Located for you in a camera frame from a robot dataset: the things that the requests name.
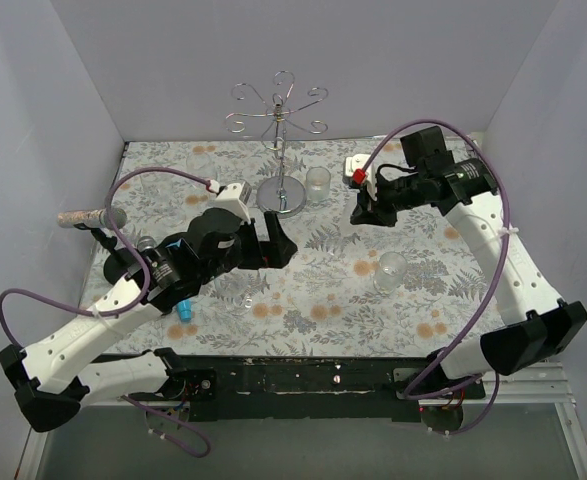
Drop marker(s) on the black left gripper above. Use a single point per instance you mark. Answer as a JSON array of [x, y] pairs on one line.
[[255, 245]]

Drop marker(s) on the short glass front right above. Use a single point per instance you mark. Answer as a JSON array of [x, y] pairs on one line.
[[390, 273]]

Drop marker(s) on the glitter silver microphone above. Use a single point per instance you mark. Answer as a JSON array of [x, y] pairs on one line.
[[92, 219]]

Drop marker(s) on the floral table cloth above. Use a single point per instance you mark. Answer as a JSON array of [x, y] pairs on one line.
[[324, 302]]

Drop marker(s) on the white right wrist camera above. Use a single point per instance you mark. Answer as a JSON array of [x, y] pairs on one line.
[[359, 173]]

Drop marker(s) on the chrome wine glass rack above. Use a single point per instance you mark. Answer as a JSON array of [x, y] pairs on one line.
[[280, 193]]

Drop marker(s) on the blue microphone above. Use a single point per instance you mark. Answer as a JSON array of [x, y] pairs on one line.
[[184, 311]]

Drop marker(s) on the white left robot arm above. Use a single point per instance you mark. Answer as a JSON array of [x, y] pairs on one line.
[[57, 376]]

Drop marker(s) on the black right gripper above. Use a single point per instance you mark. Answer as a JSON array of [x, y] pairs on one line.
[[379, 192]]

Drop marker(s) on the clear wine glass front centre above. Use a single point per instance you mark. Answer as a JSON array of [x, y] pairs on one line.
[[234, 289]]

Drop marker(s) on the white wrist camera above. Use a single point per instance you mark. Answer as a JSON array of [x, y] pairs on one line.
[[359, 173], [232, 197]]

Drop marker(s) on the ribbed short glass near rack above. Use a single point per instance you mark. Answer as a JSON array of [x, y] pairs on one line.
[[317, 184]]

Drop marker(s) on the black microphone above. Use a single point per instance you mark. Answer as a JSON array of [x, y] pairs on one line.
[[146, 246]]

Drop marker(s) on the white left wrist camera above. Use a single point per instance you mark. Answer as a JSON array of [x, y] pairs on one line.
[[232, 197]]

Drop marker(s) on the clear wine glass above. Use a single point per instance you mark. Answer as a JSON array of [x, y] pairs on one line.
[[201, 164], [162, 198], [234, 289]]

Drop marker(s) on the black base frame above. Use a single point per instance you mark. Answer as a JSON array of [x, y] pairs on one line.
[[257, 387]]

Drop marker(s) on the clear wine glass left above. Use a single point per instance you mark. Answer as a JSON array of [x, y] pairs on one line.
[[162, 198]]

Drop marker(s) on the clear wine glass back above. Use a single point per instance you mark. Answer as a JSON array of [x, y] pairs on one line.
[[201, 164]]

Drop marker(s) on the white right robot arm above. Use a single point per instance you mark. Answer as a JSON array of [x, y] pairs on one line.
[[522, 319]]

